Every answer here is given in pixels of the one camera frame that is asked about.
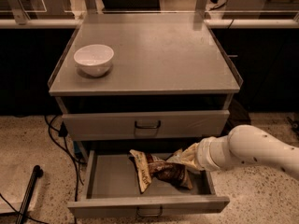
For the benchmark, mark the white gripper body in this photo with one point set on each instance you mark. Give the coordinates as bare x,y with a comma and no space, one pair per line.
203,155

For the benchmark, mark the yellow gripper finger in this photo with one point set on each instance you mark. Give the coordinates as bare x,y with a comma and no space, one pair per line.
188,157

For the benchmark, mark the brown chip bag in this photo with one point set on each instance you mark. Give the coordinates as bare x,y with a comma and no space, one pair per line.
171,170

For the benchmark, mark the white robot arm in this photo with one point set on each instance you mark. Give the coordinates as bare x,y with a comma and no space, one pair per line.
243,145

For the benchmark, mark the grey top drawer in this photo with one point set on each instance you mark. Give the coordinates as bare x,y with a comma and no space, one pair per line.
145,125

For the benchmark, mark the grey open middle drawer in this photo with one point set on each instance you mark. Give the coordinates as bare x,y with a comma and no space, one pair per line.
111,190

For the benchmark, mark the black backpack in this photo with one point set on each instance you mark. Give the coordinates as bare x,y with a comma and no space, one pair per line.
238,116

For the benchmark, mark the grey metal cabinet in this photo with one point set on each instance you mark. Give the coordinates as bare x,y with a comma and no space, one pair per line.
163,62

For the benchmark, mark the white ceramic bowl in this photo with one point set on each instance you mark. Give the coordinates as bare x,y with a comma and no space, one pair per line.
94,60

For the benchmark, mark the black rod on floor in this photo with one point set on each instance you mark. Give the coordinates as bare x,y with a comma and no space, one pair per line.
36,173

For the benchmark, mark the white paper sheet on floor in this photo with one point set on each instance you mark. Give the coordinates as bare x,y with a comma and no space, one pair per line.
14,180

